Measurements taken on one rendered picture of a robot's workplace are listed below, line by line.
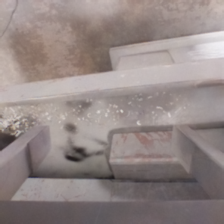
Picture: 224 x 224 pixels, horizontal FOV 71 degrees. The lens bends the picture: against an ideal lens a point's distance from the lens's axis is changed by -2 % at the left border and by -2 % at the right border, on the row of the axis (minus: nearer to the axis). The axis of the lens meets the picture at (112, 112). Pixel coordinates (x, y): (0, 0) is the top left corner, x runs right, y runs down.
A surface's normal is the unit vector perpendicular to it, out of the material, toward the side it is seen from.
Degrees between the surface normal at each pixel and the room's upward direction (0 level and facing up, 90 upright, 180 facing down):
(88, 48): 0
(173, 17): 0
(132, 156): 90
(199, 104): 0
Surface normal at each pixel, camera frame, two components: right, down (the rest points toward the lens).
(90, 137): -0.11, 0.62
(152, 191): -0.18, -0.78
